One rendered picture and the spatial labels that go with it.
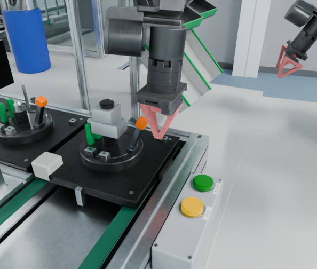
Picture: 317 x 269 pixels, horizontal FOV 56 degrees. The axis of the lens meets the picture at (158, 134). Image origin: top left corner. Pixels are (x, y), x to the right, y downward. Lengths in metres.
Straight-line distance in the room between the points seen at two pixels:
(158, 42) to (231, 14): 3.53
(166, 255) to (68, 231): 0.20
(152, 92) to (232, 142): 0.48
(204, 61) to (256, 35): 2.80
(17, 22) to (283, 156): 1.18
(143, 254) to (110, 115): 0.27
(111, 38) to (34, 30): 1.05
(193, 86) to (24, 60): 0.89
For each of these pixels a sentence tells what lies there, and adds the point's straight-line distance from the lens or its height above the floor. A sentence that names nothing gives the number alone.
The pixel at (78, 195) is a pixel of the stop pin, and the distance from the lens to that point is 0.61.
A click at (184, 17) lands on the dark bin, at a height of 1.21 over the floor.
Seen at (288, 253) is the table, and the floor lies 0.86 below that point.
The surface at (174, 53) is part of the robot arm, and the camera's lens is 0.48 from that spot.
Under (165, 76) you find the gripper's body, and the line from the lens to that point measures 0.49.
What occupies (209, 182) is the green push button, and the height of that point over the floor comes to 0.97.
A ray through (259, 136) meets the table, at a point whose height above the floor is 0.86.
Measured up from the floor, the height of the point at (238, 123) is 0.86.
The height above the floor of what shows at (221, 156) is 0.86.
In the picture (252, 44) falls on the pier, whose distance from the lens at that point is 3.83.
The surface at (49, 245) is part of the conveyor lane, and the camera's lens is 0.60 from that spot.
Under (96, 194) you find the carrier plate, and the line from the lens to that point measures 0.60.
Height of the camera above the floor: 1.36
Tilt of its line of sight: 32 degrees down
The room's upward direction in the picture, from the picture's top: straight up
